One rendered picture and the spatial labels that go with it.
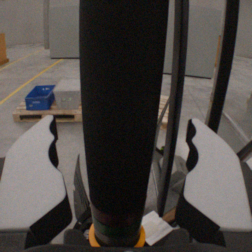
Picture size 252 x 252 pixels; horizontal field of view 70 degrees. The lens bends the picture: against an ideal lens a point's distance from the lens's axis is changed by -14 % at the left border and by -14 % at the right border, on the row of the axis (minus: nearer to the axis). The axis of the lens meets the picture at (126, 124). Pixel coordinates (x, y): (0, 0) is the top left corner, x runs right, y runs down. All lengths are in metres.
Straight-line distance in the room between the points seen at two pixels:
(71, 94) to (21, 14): 11.59
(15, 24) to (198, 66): 11.79
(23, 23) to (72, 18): 7.14
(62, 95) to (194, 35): 3.93
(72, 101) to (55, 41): 4.81
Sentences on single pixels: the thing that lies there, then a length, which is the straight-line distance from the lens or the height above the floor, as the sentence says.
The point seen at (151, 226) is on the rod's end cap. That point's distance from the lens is 0.20.
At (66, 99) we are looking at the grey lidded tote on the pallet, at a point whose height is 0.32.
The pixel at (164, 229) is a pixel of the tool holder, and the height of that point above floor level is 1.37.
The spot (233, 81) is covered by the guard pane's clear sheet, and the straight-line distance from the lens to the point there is 1.37.
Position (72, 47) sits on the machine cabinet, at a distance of 7.56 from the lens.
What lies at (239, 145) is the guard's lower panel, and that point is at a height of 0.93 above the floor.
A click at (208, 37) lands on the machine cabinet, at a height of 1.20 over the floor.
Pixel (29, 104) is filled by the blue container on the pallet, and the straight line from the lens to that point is 3.37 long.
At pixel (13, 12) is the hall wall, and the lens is 14.67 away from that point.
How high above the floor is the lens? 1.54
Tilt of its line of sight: 30 degrees down
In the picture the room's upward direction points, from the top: 3 degrees clockwise
